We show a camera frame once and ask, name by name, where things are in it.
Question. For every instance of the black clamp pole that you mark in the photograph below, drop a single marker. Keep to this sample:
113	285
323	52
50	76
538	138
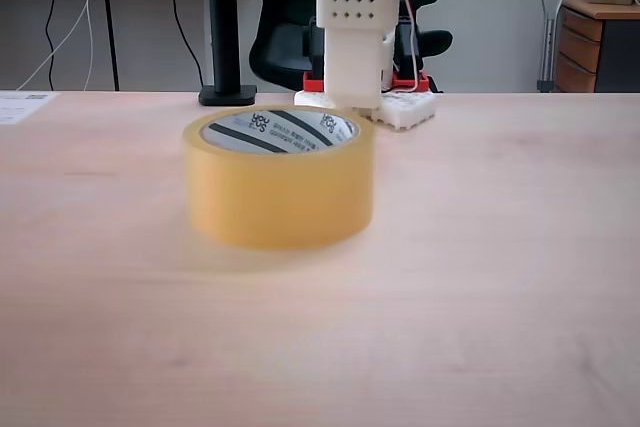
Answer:
222	22

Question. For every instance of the black office chair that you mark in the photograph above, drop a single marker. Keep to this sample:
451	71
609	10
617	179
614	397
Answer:
275	37

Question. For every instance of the background desk black legs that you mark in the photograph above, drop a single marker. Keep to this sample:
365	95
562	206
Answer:
110	22

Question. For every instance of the yellow packing tape roll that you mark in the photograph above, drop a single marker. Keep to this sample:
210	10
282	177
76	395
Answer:
280	197

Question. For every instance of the grey metal crutch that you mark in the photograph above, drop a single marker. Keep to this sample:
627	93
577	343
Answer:
549	37

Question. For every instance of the white printed paper sheet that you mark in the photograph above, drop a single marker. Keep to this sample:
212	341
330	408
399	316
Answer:
20	104

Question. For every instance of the wooden drawer cabinet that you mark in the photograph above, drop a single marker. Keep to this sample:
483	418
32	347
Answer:
595	47

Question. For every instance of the white perforated base plate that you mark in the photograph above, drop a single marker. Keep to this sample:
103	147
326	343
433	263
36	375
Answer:
405	112

